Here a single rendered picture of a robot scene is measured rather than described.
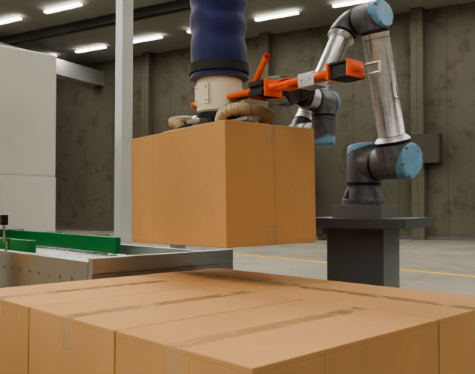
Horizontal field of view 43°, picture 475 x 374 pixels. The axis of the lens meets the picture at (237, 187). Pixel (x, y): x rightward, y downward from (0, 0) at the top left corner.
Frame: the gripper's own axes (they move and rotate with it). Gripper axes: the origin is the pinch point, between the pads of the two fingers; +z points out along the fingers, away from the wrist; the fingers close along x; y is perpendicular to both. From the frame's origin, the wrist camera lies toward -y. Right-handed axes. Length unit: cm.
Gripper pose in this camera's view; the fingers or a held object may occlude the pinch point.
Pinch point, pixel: (271, 88)
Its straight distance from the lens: 206.3
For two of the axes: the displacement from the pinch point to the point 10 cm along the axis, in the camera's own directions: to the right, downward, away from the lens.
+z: -7.2, -0.2, -6.9
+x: 0.0, -10.0, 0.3
